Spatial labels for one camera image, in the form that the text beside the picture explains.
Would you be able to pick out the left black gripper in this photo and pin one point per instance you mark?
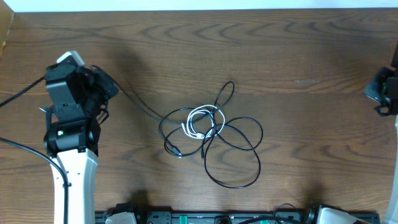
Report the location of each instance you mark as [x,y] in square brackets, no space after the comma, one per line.
[102,79]

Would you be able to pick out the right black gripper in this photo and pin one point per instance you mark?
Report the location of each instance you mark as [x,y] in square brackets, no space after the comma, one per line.
[372,89]

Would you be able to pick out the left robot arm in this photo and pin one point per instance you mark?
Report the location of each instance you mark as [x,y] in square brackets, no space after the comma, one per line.
[73,147]

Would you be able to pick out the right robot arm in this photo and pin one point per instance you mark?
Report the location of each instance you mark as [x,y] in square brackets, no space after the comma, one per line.
[390,215]

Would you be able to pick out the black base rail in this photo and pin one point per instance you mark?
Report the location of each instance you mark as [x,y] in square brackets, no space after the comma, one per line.
[285,213]

